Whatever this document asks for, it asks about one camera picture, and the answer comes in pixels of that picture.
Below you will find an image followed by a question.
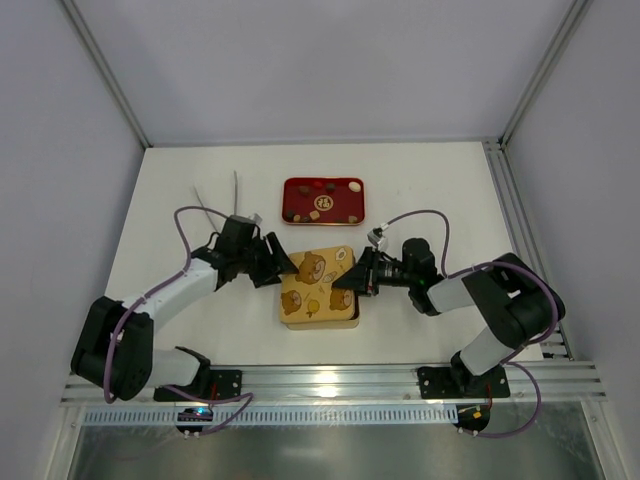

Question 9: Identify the silver tin lid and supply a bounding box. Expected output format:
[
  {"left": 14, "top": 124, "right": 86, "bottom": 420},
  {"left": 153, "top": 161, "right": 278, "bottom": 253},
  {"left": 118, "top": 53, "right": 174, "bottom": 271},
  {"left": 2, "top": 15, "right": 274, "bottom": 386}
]
[{"left": 280, "top": 245, "right": 358, "bottom": 315}]

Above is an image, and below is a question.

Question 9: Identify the gold chocolate tin box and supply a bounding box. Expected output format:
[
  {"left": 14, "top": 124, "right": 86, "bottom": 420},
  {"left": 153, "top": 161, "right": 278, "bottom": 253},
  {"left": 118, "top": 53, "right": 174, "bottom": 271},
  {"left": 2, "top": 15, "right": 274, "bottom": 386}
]
[{"left": 280, "top": 300, "right": 360, "bottom": 331}]

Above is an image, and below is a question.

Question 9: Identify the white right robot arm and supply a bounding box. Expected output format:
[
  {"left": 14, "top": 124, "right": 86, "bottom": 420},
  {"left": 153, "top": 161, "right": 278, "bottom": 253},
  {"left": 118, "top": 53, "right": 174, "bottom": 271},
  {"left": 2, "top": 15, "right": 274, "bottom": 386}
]
[{"left": 332, "top": 238, "right": 566, "bottom": 400}]

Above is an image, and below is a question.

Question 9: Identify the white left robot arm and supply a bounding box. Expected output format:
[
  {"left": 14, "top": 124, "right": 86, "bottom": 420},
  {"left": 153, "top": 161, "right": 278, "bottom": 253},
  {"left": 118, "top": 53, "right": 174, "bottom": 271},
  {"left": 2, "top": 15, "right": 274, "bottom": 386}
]
[{"left": 70, "top": 215, "right": 299, "bottom": 403}]

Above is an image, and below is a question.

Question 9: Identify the red chocolate tray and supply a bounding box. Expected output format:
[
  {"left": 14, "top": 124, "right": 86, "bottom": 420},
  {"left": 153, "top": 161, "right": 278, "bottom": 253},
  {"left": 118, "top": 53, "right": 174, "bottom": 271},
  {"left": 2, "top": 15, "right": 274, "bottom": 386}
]
[{"left": 281, "top": 177, "right": 366, "bottom": 226}]

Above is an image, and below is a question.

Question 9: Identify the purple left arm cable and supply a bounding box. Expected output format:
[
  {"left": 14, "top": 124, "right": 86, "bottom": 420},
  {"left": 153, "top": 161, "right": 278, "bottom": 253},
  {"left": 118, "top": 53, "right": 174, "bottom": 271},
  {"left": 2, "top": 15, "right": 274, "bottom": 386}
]
[{"left": 102, "top": 205, "right": 255, "bottom": 437}]

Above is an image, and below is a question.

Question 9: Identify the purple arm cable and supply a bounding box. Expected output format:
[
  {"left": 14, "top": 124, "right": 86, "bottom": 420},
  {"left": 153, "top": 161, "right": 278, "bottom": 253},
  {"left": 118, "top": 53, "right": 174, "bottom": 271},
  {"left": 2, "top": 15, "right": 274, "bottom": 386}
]
[
  {"left": 384, "top": 209, "right": 561, "bottom": 439},
  {"left": 102, "top": 205, "right": 255, "bottom": 437}
]

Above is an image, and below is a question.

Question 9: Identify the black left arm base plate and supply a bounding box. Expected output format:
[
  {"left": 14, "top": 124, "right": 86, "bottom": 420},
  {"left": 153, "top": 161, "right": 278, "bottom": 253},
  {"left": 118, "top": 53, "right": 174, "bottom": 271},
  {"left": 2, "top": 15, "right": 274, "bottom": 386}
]
[{"left": 153, "top": 369, "right": 243, "bottom": 403}]

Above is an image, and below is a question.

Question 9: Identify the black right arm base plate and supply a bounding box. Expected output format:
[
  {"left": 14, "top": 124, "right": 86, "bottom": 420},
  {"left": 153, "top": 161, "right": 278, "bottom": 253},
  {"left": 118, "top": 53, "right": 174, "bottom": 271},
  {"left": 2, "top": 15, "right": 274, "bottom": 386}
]
[{"left": 417, "top": 366, "right": 511, "bottom": 400}]

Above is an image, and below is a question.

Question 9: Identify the slotted cable duct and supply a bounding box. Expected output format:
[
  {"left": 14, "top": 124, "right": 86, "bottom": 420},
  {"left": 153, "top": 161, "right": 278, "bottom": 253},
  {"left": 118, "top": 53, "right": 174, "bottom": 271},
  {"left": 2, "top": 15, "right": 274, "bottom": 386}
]
[{"left": 82, "top": 402, "right": 458, "bottom": 427}]

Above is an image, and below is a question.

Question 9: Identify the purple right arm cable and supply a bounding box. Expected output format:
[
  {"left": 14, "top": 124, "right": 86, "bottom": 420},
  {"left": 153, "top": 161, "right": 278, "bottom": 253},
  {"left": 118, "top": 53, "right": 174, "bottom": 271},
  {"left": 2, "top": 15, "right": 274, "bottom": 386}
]
[{"left": 384, "top": 209, "right": 561, "bottom": 439}]

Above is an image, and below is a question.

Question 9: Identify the aluminium front rail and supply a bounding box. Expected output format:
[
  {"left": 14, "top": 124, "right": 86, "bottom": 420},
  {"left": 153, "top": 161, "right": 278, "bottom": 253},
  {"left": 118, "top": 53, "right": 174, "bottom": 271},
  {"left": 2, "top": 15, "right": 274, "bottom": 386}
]
[{"left": 62, "top": 359, "right": 609, "bottom": 406}]

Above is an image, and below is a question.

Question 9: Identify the aluminium frame post left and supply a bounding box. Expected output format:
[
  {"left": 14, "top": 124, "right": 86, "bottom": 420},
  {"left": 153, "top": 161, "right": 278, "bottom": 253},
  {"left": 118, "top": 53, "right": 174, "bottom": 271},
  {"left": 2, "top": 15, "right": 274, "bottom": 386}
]
[{"left": 57, "top": 0, "right": 152, "bottom": 150}]

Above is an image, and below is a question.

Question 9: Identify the aluminium frame post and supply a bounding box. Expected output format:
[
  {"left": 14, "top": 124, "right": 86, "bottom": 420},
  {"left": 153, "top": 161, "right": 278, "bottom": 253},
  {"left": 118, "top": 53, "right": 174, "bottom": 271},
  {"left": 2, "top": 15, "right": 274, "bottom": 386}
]
[
  {"left": 499, "top": 0, "right": 593, "bottom": 149},
  {"left": 57, "top": 0, "right": 152, "bottom": 150}
]

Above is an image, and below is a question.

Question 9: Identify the aluminium frame post right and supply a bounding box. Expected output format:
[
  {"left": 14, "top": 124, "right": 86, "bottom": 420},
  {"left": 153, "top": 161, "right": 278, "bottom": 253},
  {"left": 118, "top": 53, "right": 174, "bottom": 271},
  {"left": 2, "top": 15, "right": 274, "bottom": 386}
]
[{"left": 499, "top": 0, "right": 593, "bottom": 149}]

